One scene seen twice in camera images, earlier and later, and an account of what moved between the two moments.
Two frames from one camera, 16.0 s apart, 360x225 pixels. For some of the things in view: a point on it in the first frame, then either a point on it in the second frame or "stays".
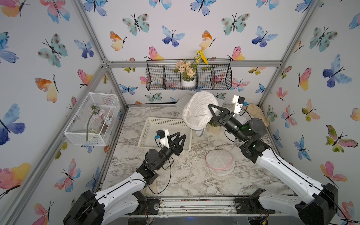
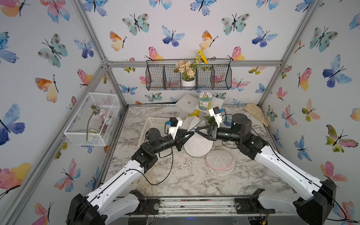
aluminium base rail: x=224 y=207 stays
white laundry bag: x=196 y=113 → x=198 y=146
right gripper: x=224 y=118 → x=213 y=128
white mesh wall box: x=96 y=120 stays
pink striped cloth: x=221 y=162 stays
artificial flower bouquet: x=188 y=69 stays
